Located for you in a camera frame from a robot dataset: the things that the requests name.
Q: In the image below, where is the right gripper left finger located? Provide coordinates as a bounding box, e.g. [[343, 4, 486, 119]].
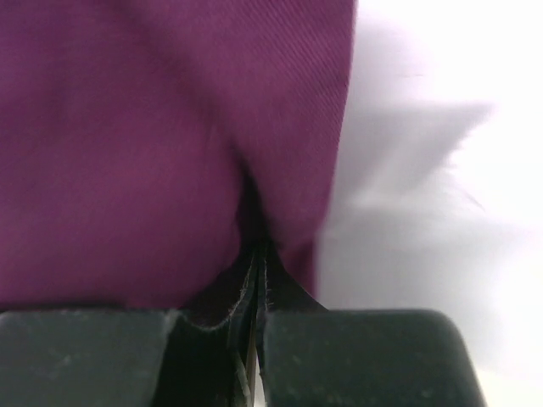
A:
[[1, 254, 257, 406]]

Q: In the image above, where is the purple surgical drape cloth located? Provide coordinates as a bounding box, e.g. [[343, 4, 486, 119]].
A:
[[1, 1, 355, 309]]

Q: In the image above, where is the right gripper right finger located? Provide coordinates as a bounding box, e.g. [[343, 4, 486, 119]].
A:
[[257, 243, 484, 407]]

